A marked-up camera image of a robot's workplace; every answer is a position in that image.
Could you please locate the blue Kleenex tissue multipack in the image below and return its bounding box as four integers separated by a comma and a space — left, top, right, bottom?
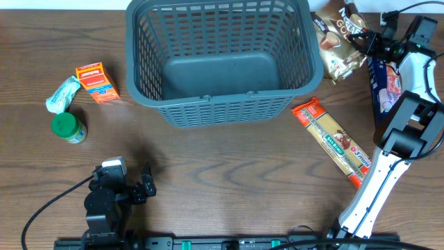
367, 57, 402, 128

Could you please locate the San Remo spaghetti packet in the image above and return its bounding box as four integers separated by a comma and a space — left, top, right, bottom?
292, 97, 371, 188

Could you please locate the green lid seasoning jar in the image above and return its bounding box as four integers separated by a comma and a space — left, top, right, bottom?
51, 112, 87, 144

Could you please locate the brown Nescafe Gold coffee bag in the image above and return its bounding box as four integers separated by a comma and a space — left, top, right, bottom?
311, 0, 367, 81

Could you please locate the orange medicine box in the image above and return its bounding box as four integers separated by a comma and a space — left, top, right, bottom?
76, 62, 119, 103

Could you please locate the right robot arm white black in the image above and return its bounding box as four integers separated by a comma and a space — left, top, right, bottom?
325, 10, 443, 249

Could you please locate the grey plastic basket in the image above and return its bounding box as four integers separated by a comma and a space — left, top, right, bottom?
126, 0, 324, 128

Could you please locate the crumpled light green packet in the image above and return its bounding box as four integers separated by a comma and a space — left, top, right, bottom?
46, 76, 81, 115

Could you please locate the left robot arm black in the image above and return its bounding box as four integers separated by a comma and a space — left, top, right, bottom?
80, 163, 157, 249

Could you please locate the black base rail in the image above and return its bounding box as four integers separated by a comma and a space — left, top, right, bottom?
53, 233, 334, 250

